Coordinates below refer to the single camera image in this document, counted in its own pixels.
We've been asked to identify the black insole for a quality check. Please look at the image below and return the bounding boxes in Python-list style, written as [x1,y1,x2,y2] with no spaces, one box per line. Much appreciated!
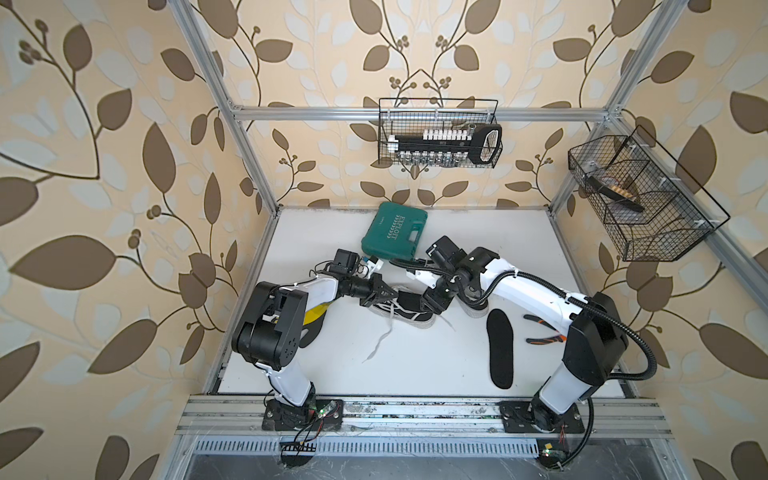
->
[397,288,453,314]
[486,309,514,390]

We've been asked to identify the black white sneaker with laces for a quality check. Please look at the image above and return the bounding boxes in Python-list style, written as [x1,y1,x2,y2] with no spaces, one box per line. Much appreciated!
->
[363,286,455,363]

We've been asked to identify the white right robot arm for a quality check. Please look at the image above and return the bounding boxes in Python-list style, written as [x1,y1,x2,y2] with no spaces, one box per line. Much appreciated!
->
[422,236,629,432]

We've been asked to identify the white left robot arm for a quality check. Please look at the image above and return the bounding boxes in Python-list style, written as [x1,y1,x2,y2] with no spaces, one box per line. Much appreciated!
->
[231,273,399,432]

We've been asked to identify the black insole on table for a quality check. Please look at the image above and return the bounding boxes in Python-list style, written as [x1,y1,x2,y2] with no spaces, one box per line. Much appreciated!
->
[486,309,514,390]

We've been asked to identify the green plastic tool case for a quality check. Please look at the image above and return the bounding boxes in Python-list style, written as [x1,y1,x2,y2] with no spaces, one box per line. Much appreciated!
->
[361,202,428,260]

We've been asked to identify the yellow black work glove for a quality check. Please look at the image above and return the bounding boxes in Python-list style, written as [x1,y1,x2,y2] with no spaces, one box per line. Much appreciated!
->
[299,303,330,348]

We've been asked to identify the orange black pliers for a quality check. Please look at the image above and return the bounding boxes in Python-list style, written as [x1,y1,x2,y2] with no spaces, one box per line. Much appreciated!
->
[523,314,566,346]

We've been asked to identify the black socket bit holder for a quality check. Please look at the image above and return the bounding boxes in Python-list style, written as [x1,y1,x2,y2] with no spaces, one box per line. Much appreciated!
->
[384,123,503,168]

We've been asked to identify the brush in right basket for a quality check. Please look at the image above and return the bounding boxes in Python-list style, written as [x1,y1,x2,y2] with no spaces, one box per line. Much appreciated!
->
[586,175,645,213]

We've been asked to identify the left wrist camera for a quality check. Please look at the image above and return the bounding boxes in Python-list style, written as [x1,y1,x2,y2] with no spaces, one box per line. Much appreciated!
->
[325,249,384,279]

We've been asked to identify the back wire basket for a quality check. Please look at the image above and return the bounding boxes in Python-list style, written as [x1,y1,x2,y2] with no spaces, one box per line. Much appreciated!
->
[377,97,503,169]

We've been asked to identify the wire basket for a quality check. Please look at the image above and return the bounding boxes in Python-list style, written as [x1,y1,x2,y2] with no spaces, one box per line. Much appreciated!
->
[568,125,731,262]
[377,97,503,169]

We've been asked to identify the right wire basket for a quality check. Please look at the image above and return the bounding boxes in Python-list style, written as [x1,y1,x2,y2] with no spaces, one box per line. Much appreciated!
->
[568,125,731,262]

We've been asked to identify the black corrugated cable conduit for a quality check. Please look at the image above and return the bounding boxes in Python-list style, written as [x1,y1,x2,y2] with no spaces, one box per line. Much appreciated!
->
[389,257,658,469]

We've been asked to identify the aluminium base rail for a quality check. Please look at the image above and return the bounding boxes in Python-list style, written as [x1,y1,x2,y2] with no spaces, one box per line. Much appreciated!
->
[176,395,673,459]

